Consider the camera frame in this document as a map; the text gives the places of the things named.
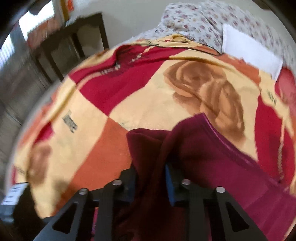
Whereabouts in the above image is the maroon garment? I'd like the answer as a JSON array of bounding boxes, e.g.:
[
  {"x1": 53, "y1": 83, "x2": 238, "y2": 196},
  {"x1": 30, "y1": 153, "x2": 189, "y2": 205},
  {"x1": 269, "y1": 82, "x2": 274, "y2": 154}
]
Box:
[{"x1": 114, "y1": 114, "x2": 295, "y2": 240}]

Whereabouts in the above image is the red orange patchwork blanket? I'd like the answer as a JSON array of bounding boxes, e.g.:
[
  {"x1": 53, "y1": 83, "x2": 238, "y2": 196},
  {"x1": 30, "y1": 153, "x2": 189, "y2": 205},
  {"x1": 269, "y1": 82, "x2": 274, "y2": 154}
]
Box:
[{"x1": 14, "y1": 35, "x2": 295, "y2": 217}]

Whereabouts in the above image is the red heart cushion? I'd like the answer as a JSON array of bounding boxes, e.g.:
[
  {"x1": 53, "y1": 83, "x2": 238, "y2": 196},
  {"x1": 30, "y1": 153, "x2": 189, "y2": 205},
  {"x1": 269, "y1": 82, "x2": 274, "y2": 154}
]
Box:
[{"x1": 275, "y1": 67, "x2": 295, "y2": 111}]

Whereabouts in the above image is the white pillow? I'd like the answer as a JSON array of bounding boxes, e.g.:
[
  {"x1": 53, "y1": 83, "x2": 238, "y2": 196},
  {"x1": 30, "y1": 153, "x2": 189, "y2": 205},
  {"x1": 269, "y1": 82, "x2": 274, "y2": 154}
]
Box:
[{"x1": 222, "y1": 24, "x2": 283, "y2": 80}]

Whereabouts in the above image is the dark wooden side table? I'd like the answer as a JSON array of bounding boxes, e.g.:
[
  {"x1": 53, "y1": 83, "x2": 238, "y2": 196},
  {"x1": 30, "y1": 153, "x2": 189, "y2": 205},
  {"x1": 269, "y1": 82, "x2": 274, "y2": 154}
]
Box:
[{"x1": 32, "y1": 11, "x2": 109, "y2": 83}]

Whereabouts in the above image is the window with blinds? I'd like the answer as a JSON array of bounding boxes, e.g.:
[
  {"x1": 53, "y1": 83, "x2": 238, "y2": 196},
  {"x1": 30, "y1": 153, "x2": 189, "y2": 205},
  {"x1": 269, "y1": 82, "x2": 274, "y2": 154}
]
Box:
[{"x1": 1, "y1": 1, "x2": 55, "y2": 68}]

